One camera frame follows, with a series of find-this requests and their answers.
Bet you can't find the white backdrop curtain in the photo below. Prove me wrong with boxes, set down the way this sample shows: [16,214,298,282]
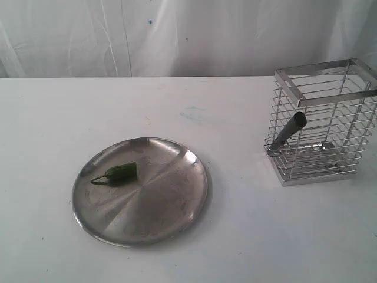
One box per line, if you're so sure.
[1,1,376,78]

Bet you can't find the chrome wire utensil holder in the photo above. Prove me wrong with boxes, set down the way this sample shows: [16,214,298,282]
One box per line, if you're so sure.
[264,58,376,186]

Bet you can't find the black kitchen knife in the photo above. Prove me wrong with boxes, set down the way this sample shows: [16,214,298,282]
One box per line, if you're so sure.
[267,111,307,156]

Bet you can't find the round stainless steel plate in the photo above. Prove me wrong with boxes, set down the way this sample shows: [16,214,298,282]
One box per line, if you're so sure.
[72,137,211,246]

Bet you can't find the green jalapeno pepper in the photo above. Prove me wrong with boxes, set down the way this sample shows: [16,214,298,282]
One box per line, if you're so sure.
[90,162,138,186]

